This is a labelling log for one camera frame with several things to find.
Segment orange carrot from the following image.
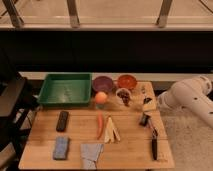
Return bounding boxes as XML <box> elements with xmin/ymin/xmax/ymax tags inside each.
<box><xmin>97</xmin><ymin>113</ymin><xmax>104</xmax><ymax>139</ymax></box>

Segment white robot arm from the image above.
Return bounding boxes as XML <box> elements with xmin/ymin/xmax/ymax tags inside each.
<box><xmin>157</xmin><ymin>75</ymin><xmax>213</xmax><ymax>129</ymax></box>

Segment red bowl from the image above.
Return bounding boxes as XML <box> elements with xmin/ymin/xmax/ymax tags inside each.
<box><xmin>117</xmin><ymin>74</ymin><xmax>137</xmax><ymax>89</ymax></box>

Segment blue sponge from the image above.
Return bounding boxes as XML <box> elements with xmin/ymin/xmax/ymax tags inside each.
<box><xmin>53</xmin><ymin>136</ymin><xmax>69</xmax><ymax>160</ymax></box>

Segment purple bowl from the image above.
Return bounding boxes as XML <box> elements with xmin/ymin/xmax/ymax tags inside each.
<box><xmin>92</xmin><ymin>76</ymin><xmax>114</xmax><ymax>93</ymax></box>

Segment orange ball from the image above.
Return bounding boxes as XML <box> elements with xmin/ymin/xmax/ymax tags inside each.
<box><xmin>95</xmin><ymin>92</ymin><xmax>107</xmax><ymax>104</ymax></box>

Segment small black clip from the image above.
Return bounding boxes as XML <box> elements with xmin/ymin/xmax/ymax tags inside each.
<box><xmin>139</xmin><ymin>114</ymin><xmax>149</xmax><ymax>126</ymax></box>

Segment clear cup with nuts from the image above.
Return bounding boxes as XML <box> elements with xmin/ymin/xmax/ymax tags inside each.
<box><xmin>116</xmin><ymin>88</ymin><xmax>131</xmax><ymax>106</ymax></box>

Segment black chair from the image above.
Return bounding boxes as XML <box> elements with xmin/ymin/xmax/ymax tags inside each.
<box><xmin>0</xmin><ymin>48</ymin><xmax>39</xmax><ymax>158</ymax></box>

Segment wooden cutting board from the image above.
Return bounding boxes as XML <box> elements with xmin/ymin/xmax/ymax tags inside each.
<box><xmin>19</xmin><ymin>82</ymin><xmax>174</xmax><ymax>171</ymax></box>

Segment beige wooden sticks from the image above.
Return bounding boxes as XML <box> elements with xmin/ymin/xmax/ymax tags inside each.
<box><xmin>104</xmin><ymin>116</ymin><xmax>121</xmax><ymax>143</ymax></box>

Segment black eraser block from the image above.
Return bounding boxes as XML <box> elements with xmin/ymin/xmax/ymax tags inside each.
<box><xmin>56</xmin><ymin>111</ymin><xmax>69</xmax><ymax>132</ymax></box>

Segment grey folded cloth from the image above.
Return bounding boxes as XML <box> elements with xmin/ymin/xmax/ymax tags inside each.
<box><xmin>81</xmin><ymin>143</ymin><xmax>104</xmax><ymax>170</ymax></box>

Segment green plastic tray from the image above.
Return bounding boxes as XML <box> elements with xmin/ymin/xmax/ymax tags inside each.
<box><xmin>38</xmin><ymin>73</ymin><xmax>92</xmax><ymax>107</ymax></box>

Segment black handled knife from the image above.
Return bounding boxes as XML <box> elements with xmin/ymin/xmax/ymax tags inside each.
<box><xmin>148</xmin><ymin>119</ymin><xmax>158</xmax><ymax>160</ymax></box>

